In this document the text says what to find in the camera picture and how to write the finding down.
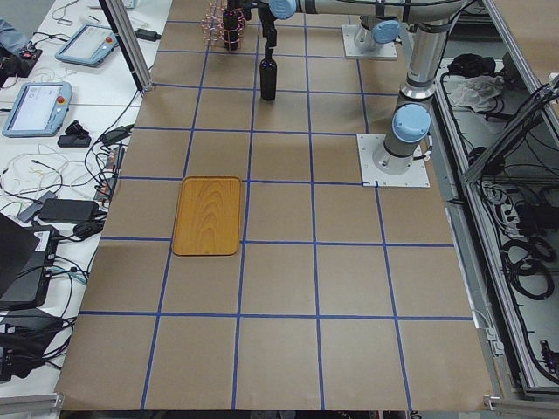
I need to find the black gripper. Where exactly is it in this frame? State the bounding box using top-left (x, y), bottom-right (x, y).
top-left (258, 1), bottom-right (277, 60)

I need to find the dark wine bottle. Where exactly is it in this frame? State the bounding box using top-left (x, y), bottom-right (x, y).
top-left (222, 0), bottom-right (244, 52)
top-left (259, 55), bottom-right (278, 101)

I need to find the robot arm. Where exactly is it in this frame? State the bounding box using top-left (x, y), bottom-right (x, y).
top-left (373, 19), bottom-right (451, 175)
top-left (249, 1), bottom-right (463, 63)

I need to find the wooden tray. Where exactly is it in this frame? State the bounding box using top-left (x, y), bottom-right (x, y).
top-left (172, 176), bottom-right (241, 257)

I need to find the teach pendant far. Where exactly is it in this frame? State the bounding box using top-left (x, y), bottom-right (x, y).
top-left (55, 24), bottom-right (119, 67)

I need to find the teach pendant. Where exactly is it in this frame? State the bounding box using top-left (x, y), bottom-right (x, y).
top-left (2, 81), bottom-right (73, 138)
top-left (55, 24), bottom-right (119, 67)

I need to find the white crumpled cloth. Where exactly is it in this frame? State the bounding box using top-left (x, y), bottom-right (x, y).
top-left (449, 75), bottom-right (505, 112)

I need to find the teach pendant near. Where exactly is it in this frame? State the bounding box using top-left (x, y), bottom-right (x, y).
top-left (2, 81), bottom-right (73, 138)

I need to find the black power adapter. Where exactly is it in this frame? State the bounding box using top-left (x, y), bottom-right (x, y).
top-left (38, 198), bottom-right (99, 223)

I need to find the black laptop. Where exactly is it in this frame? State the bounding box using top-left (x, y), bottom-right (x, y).
top-left (1, 215), bottom-right (59, 311)

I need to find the copper wire bottle basket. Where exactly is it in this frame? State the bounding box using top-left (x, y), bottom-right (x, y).
top-left (200, 1), bottom-right (245, 50)

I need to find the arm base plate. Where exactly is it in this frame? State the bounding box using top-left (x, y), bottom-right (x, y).
top-left (356, 134), bottom-right (430, 188)
top-left (342, 21), bottom-right (400, 60)

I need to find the aluminium frame post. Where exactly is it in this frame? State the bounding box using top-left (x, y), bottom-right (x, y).
top-left (99, 0), bottom-right (153, 93)

